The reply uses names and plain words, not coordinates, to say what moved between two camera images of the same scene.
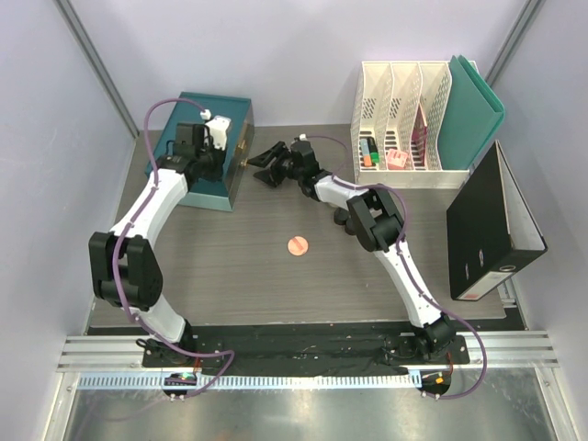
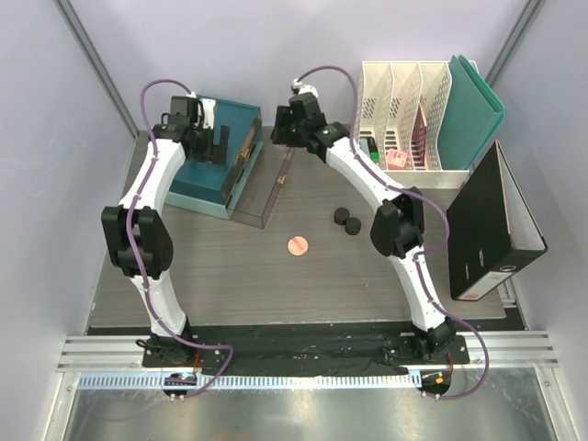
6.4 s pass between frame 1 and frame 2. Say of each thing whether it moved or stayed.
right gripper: moved
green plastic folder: stayed
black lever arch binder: stayed
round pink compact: stayed
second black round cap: stayed
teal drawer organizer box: moved
